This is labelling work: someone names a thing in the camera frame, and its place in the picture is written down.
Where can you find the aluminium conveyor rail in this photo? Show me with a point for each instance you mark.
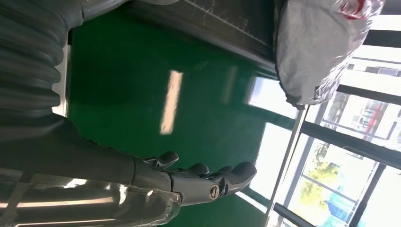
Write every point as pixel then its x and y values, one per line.
pixel 286 169
pixel 62 78

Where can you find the green conveyor belt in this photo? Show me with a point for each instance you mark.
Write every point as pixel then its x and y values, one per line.
pixel 125 94

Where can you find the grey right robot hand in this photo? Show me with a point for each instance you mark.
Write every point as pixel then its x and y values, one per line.
pixel 78 156

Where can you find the black window frame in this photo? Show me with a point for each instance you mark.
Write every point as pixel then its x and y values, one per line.
pixel 344 142

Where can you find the clear plastic shield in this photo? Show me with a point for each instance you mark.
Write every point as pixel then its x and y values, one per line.
pixel 94 213

